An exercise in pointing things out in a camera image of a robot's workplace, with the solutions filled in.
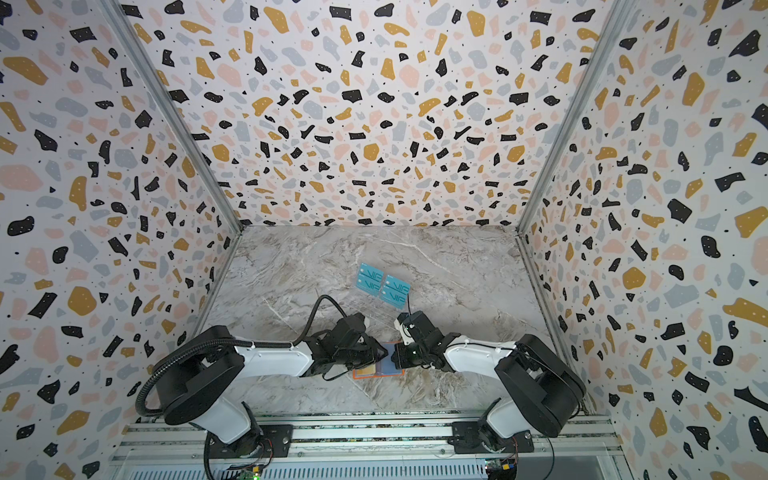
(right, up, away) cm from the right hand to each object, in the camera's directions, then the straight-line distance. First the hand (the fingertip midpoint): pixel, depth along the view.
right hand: (390, 354), depth 86 cm
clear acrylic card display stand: (-9, +16, +12) cm, 22 cm away
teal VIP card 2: (-7, +19, +9) cm, 22 cm away
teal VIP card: (-7, +23, +11) cm, 26 cm away
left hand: (+1, +1, -2) cm, 3 cm away
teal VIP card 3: (+2, +19, +8) cm, 21 cm away
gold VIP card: (-6, -4, -2) cm, 7 cm away
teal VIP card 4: (+1, +15, +8) cm, 17 cm away
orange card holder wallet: (-1, -4, 0) cm, 4 cm away
